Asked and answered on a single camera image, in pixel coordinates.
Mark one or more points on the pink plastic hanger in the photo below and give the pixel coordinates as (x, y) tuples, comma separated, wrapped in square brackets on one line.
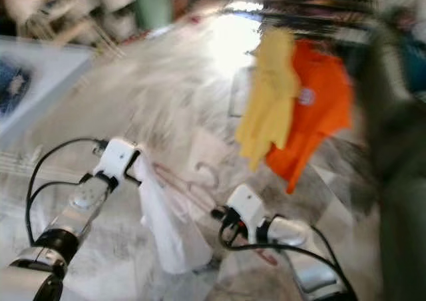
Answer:
[(193, 194)]

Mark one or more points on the white garment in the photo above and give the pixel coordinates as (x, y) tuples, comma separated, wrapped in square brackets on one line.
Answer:
[(176, 228)]

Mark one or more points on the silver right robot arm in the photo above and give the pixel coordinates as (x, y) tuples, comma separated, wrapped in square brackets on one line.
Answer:
[(296, 241)]

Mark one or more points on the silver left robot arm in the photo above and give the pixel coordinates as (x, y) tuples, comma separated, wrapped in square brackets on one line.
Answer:
[(73, 211)]

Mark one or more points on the white metal table legs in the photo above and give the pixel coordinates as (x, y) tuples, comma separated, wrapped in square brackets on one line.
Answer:
[(20, 164)]

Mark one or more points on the yellow printed t-shirt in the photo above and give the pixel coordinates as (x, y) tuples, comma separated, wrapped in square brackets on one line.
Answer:
[(269, 108)]

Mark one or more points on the light blue folding table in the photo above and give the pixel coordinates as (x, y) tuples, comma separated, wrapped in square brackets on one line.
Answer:
[(40, 88)]

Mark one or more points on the orange t-shirt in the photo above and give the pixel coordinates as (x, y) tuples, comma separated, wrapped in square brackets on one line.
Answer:
[(323, 108)]

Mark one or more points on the blue plaid garment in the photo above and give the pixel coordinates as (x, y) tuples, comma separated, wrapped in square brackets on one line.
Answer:
[(13, 88)]

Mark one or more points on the white drawer tower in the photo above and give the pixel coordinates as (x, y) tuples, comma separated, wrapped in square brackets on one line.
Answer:
[(120, 8)]

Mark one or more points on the green plastic bin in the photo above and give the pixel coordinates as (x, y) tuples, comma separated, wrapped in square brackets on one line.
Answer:
[(153, 4)]

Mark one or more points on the green leather sofa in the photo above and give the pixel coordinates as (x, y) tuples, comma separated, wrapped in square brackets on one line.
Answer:
[(399, 168)]

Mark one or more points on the white high chair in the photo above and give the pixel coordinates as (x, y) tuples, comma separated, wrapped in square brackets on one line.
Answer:
[(53, 11)]

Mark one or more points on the black metal drying rack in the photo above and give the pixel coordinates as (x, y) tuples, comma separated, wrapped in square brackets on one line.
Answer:
[(306, 8)]

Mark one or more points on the blue plastic crate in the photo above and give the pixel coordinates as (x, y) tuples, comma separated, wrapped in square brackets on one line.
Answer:
[(414, 61)]

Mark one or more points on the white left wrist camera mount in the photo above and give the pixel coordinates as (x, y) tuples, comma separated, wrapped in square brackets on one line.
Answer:
[(116, 160)]

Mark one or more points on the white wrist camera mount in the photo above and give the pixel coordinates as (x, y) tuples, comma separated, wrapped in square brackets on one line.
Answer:
[(116, 160), (246, 204)]

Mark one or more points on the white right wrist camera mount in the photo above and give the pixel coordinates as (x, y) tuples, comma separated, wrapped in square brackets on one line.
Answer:
[(246, 204)]

